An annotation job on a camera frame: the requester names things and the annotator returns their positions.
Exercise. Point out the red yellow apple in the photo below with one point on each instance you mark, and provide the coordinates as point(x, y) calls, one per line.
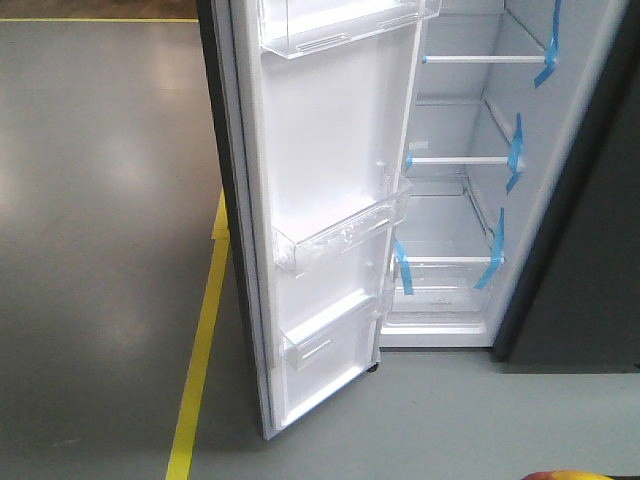
point(566, 475)

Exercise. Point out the side-by-side refrigerator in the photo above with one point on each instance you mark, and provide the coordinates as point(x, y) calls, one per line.
point(523, 145)

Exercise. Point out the clear door bin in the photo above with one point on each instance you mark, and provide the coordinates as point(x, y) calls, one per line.
point(291, 29)
point(301, 244)
point(349, 323)

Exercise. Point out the upper clear door bin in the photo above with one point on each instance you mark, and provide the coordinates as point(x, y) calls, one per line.
point(291, 29)

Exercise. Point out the refrigerator door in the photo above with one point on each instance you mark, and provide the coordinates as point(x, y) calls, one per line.
point(293, 137)

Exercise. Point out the middle clear door bin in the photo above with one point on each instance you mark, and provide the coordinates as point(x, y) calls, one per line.
point(301, 244)

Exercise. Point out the clear crisper drawer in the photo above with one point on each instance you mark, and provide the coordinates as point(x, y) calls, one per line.
point(442, 286)

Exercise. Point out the lower clear door bin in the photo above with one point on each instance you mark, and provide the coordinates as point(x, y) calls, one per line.
point(349, 323)

